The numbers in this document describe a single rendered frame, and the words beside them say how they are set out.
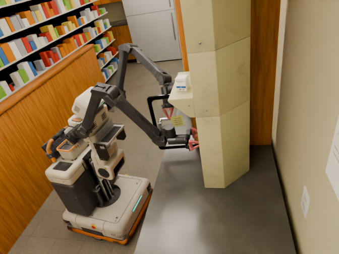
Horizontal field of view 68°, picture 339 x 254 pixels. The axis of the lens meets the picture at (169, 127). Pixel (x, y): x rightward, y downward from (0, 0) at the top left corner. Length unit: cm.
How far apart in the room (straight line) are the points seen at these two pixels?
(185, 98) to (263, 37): 53
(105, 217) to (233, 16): 190
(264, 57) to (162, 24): 484
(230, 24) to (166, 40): 518
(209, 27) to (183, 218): 90
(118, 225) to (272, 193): 133
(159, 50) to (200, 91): 526
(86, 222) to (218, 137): 159
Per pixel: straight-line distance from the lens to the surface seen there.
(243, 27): 111
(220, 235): 128
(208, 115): 114
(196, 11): 99
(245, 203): 139
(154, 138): 143
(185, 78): 116
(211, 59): 103
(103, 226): 235
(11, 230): 304
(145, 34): 628
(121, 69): 187
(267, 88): 151
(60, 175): 214
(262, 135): 168
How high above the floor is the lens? 202
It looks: 33 degrees down
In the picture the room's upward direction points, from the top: 12 degrees counter-clockwise
